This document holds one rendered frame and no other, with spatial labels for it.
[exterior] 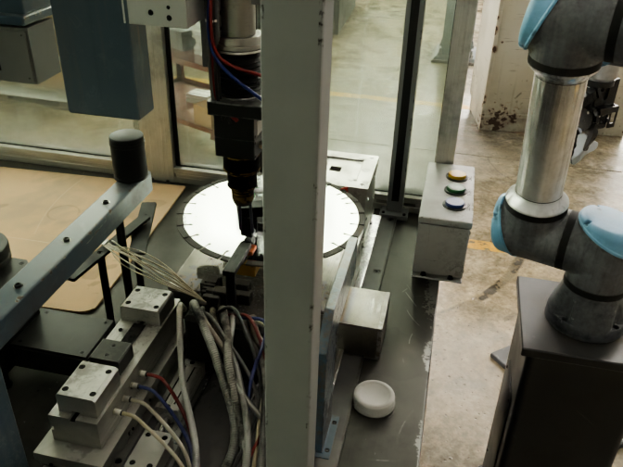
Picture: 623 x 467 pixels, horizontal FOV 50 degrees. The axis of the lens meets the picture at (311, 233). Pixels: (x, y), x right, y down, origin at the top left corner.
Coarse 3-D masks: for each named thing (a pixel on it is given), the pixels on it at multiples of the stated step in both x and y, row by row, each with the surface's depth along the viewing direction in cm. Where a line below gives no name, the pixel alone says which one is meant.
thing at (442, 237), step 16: (432, 176) 153; (432, 192) 146; (432, 208) 140; (432, 224) 137; (448, 224) 136; (464, 224) 135; (416, 240) 140; (432, 240) 139; (448, 240) 138; (464, 240) 137; (416, 256) 142; (432, 256) 141; (448, 256) 140; (464, 256) 139; (416, 272) 145; (432, 272) 145; (448, 272) 142
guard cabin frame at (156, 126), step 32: (160, 32) 159; (160, 64) 163; (448, 64) 150; (160, 96) 168; (448, 96) 152; (160, 128) 173; (448, 128) 155; (32, 160) 187; (64, 160) 185; (96, 160) 182; (160, 160) 177; (448, 160) 159; (384, 192) 169
